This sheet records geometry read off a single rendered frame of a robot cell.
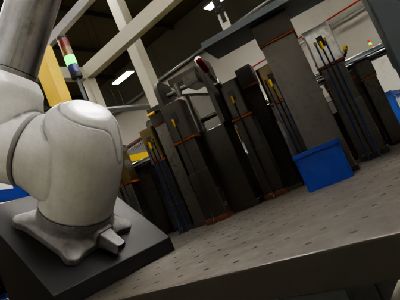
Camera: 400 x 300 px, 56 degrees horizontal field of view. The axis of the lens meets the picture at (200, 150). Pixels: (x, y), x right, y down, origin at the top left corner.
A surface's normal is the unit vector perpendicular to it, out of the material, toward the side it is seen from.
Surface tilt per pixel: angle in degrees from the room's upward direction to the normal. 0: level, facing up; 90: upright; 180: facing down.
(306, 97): 90
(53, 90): 90
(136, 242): 47
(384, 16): 90
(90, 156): 121
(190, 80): 90
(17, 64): 115
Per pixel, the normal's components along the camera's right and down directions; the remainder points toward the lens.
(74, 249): 0.31, -0.74
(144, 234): 0.23, -0.89
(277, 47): -0.35, 0.04
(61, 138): -0.11, -0.03
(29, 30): 0.59, 0.12
